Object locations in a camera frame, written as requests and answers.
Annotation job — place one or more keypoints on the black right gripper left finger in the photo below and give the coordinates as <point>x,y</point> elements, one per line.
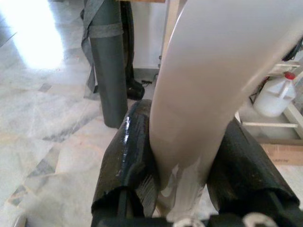
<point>123,165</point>

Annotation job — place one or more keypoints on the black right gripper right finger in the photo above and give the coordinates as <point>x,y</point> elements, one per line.
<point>246,179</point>

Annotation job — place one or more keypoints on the long brown cardboard box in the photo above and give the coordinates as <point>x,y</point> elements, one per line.
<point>284,153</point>

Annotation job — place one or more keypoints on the white jug with red cap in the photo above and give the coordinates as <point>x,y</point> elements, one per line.
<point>274,99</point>

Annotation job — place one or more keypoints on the dark grey rolled mat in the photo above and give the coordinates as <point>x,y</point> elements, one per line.
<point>109,71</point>

